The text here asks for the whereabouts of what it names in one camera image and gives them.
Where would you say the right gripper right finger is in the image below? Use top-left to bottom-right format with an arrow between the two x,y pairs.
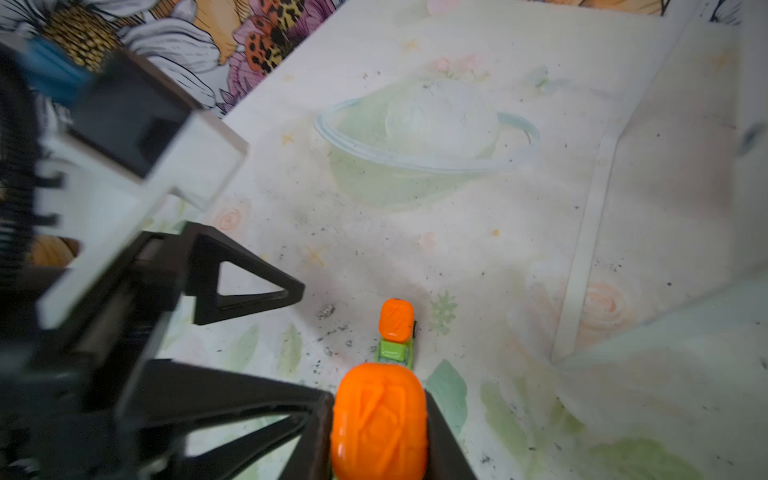
424,392 -> 477,480

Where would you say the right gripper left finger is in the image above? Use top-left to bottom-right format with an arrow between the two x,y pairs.
279,393 -> 334,480

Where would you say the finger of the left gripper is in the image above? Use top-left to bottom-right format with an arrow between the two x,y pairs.
182,222 -> 305,326

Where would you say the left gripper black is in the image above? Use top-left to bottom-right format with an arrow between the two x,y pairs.
1,222 -> 329,479

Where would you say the orange green toy truck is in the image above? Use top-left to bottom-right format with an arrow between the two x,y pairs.
376,298 -> 416,370
330,363 -> 428,480

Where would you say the two-tier bamboo shelf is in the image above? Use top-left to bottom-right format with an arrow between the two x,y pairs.
550,1 -> 767,369

